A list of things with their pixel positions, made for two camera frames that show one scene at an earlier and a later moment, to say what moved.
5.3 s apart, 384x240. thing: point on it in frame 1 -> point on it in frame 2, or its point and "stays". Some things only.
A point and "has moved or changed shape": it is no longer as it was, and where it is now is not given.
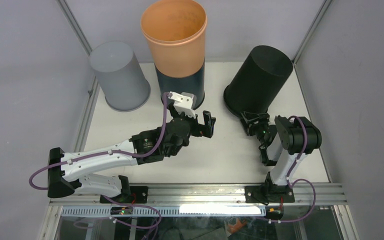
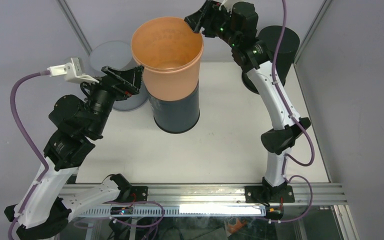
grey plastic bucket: (122, 82) stays
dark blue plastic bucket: (194, 83) has moved or changed shape
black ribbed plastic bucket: (258, 82) -> (282, 46)
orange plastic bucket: (175, 30) has moved or changed shape
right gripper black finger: (249, 117) -> (196, 20)
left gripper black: (200, 130) -> (127, 82)
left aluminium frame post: (75, 26) stays
